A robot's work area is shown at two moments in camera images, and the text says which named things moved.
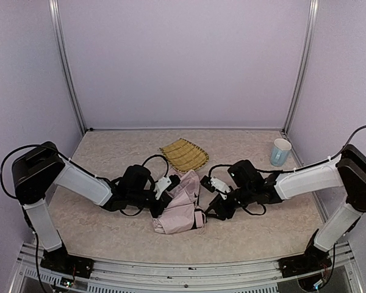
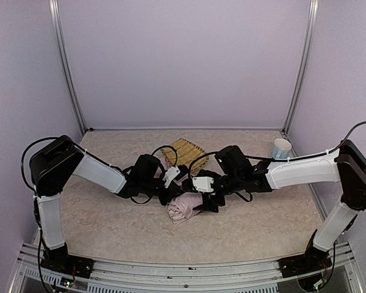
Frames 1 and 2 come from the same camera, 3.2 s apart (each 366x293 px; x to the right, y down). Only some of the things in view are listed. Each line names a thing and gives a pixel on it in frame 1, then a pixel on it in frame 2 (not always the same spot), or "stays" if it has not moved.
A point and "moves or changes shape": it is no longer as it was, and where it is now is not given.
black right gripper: [219, 206] → [210, 201]
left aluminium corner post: [54, 13] stays
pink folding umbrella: [181, 213] moves or changes shape
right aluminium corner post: [308, 50] stays
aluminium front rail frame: [130, 276] stays
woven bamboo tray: [183, 156] stays
